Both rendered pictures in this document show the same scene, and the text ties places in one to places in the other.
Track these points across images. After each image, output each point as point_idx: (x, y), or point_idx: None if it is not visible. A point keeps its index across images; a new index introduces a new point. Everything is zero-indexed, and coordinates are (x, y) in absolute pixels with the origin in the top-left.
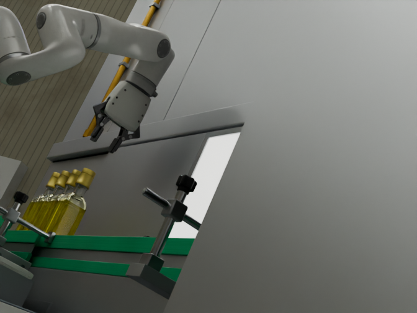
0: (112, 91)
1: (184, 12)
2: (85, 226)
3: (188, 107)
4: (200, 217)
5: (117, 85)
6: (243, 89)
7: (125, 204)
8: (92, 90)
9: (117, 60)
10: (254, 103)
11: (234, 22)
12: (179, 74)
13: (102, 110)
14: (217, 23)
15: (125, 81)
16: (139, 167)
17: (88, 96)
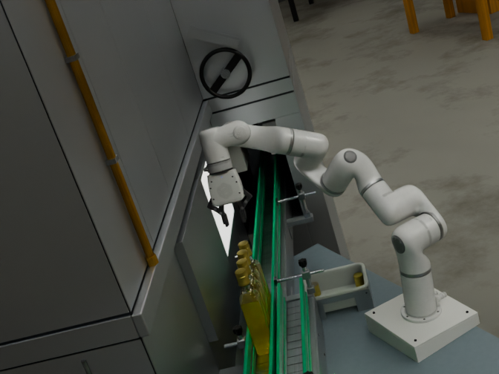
0: (239, 179)
1: (103, 70)
2: (212, 299)
3: (171, 169)
4: (220, 220)
5: (237, 173)
6: (178, 140)
7: (209, 256)
8: (98, 217)
9: (88, 157)
10: None
11: (143, 83)
12: (149, 145)
13: (239, 197)
14: (135, 84)
15: (232, 168)
16: (199, 230)
17: (101, 229)
